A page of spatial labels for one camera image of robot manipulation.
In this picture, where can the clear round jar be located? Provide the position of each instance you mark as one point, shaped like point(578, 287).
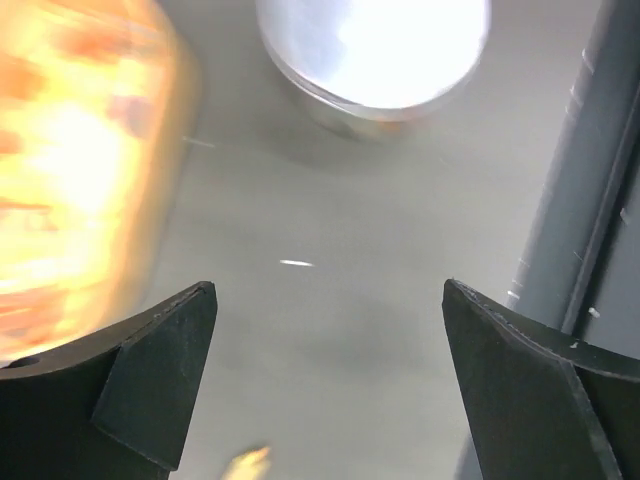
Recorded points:
point(348, 119)

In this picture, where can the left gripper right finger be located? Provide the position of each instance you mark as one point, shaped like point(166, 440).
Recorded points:
point(540, 404)

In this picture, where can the orange candy tray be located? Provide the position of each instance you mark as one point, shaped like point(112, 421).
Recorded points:
point(96, 97)

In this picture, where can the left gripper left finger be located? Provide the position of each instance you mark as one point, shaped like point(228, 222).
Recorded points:
point(115, 404)

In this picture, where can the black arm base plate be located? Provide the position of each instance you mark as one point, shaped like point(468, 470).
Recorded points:
point(580, 271)

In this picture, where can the clear round jar lid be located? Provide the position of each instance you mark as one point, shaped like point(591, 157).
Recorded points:
point(376, 60)

